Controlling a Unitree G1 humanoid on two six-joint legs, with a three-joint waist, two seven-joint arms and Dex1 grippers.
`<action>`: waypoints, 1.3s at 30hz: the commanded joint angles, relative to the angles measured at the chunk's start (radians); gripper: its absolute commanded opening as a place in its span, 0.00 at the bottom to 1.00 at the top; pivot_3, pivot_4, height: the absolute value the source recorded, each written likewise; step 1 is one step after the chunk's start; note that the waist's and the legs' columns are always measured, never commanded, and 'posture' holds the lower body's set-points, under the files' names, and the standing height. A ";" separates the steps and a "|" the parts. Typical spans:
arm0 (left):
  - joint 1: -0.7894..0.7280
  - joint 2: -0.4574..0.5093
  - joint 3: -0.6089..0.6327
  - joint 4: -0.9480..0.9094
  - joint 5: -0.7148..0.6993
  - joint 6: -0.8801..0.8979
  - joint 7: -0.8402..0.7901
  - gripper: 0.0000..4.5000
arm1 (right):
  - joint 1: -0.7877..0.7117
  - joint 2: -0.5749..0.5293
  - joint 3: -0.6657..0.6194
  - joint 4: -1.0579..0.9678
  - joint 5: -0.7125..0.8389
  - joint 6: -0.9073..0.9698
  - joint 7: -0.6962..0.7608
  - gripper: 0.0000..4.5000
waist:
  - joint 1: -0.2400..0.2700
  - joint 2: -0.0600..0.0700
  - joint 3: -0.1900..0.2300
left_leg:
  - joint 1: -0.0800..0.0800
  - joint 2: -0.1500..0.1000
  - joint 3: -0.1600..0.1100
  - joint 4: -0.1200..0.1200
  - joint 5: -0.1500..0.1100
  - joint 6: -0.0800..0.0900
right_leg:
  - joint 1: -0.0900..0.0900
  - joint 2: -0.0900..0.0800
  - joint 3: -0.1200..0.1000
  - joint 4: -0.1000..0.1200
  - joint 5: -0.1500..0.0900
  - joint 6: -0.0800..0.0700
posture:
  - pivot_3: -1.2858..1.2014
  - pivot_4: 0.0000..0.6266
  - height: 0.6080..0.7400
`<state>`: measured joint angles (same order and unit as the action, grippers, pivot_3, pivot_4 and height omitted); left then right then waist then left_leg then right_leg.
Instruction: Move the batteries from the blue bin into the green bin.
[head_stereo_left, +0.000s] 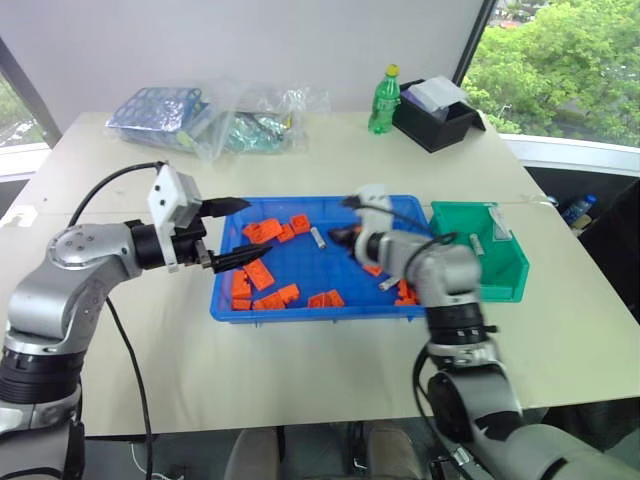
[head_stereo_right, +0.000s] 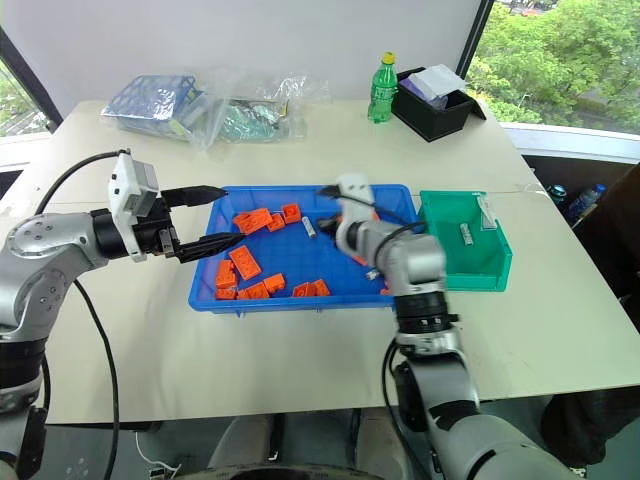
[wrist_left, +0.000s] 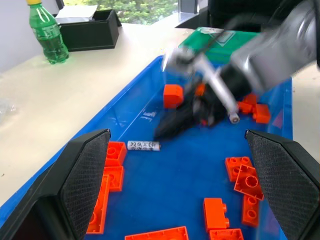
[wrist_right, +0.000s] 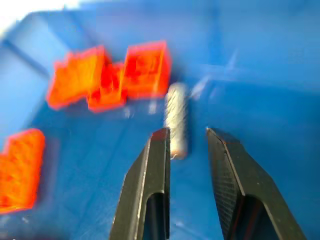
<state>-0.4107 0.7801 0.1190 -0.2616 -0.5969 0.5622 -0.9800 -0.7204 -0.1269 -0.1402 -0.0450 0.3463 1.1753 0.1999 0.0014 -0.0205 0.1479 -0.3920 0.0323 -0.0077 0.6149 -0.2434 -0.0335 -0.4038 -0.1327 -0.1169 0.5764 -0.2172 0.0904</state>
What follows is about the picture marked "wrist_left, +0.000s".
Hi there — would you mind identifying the white paper sheet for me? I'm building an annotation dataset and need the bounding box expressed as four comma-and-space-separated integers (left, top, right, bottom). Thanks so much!
54, 4, 99, 26

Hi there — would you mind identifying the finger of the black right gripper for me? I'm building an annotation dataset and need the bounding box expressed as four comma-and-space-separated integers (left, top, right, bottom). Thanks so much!
156, 107, 198, 135
152, 119, 201, 142

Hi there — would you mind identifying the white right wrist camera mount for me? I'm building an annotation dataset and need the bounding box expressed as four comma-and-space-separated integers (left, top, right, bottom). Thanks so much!
161, 47, 241, 125

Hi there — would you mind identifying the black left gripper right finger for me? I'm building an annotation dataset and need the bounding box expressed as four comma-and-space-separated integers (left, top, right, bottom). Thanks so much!
244, 129, 320, 240

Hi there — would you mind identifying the long orange toy brick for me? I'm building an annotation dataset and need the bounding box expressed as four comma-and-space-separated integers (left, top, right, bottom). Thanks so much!
85, 174, 111, 235

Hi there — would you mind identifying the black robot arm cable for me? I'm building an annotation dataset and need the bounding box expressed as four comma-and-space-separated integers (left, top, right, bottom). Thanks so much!
199, 14, 241, 55

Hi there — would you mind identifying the large orange toy plate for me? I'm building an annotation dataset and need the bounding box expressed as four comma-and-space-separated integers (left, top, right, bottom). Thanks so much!
124, 225, 190, 240

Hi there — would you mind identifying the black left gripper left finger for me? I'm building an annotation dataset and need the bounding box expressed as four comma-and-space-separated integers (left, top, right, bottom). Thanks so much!
0, 128, 112, 240

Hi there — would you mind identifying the black open box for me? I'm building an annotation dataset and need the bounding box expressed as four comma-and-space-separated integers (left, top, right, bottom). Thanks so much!
52, 9, 123, 53

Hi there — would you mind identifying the green plastic soda bottle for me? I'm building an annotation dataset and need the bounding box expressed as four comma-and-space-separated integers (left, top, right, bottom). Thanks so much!
25, 0, 70, 65

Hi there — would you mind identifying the blue plastic bin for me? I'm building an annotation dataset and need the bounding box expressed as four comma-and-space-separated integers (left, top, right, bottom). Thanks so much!
0, 54, 295, 240

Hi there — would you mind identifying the green plastic bin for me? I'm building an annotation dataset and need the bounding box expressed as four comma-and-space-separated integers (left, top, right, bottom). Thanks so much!
177, 26, 262, 67

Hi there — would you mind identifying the white cylindrical battery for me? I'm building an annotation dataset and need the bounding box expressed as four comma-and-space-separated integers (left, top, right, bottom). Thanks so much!
126, 140, 161, 152

